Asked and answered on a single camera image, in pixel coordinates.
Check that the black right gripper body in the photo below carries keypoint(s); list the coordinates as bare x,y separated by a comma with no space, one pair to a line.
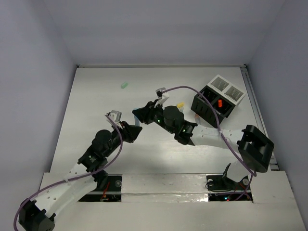
156,114

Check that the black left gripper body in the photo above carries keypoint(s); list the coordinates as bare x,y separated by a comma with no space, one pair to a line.
125,131

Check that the green highlighter cap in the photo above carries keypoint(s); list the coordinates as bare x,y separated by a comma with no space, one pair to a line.
124,85

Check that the blue highlighter pen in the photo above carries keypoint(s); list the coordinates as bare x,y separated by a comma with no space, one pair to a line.
137,122

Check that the clear capped highlighter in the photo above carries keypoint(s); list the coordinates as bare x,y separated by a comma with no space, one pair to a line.
197,119

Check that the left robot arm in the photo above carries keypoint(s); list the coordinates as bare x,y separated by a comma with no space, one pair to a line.
40,211

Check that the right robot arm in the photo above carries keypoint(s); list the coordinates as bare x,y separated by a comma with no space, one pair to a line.
252,148

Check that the yellow highlighter cap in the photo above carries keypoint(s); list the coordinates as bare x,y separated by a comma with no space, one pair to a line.
180,105

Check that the black organizer container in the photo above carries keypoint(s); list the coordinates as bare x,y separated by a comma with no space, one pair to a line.
202,108

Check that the white organizer container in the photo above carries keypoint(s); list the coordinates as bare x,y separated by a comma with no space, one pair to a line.
226,89

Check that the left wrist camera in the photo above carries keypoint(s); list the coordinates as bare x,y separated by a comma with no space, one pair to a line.
114,118

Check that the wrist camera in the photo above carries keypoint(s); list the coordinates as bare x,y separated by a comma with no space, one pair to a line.
114,118
162,95

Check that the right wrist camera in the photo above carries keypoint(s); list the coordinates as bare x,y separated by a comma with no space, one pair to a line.
162,95

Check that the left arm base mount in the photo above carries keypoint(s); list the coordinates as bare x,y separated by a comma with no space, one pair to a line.
111,192

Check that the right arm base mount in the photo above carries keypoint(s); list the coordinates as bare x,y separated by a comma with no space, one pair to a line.
222,189

